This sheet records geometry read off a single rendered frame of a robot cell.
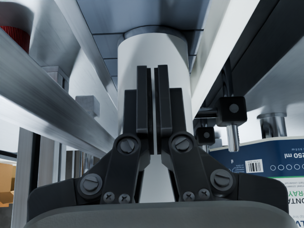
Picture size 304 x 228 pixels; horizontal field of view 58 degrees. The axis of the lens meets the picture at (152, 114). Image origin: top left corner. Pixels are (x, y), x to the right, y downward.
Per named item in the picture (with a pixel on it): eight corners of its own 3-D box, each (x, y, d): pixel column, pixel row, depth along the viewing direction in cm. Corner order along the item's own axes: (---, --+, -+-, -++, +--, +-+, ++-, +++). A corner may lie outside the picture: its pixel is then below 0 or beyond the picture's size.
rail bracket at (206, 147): (208, 97, 51) (214, 163, 48) (174, 99, 51) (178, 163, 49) (211, 92, 48) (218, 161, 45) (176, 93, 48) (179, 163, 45)
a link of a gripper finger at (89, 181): (88, 214, 13) (100, 101, 17) (155, 212, 13) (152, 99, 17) (69, 192, 10) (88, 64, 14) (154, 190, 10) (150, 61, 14)
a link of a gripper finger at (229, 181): (159, 211, 13) (155, 99, 17) (226, 210, 13) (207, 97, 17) (158, 190, 10) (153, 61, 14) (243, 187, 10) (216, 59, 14)
